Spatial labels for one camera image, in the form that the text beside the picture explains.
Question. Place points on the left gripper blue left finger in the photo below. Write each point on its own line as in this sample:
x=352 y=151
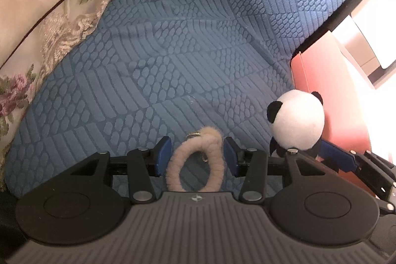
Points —
x=162 y=152

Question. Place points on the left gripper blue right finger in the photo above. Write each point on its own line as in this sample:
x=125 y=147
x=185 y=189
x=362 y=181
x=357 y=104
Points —
x=234 y=157

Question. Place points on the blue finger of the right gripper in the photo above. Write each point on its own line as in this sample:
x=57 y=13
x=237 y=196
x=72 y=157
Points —
x=344 y=159

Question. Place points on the white fluffy hair scrunchie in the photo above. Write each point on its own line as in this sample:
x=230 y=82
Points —
x=197 y=164

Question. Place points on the panda plush toy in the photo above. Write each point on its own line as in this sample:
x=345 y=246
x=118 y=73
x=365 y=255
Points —
x=297 y=121

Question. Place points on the pink cardboard box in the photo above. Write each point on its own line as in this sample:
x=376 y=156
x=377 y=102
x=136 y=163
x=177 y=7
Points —
x=358 y=116

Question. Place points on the beige folding chair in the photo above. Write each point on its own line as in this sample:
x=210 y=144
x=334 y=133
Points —
x=366 y=28

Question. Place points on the floral sofa cover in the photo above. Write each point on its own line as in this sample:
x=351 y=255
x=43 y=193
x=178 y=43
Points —
x=54 y=36

